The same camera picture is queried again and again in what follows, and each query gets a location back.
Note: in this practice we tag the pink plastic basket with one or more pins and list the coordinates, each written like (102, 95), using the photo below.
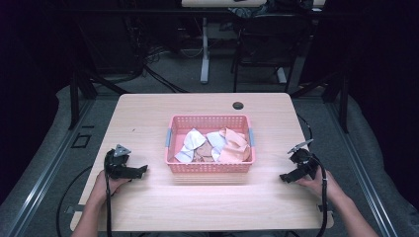
(210, 167)

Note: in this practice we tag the white desk leg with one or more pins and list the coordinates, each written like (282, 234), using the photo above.
(205, 52)

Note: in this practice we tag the person's left hand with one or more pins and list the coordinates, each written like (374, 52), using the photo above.
(108, 189)

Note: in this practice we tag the black metal stand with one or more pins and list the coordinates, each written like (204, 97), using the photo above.
(342, 98)
(74, 95)

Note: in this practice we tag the pale blue cloth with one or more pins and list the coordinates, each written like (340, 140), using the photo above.
(217, 143)

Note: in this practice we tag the peach cloth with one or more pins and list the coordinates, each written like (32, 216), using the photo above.
(235, 148)

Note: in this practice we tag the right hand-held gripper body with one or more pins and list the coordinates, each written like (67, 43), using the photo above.
(304, 161)

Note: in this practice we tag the person's right hand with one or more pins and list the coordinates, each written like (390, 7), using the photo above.
(324, 186)

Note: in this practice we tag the white cloth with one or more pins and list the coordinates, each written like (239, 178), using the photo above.
(191, 143)

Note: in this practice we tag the brown cloth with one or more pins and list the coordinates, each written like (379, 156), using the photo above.
(204, 153)

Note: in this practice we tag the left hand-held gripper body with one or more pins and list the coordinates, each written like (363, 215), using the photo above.
(116, 161)

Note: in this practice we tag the black chair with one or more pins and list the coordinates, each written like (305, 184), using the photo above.
(267, 39)

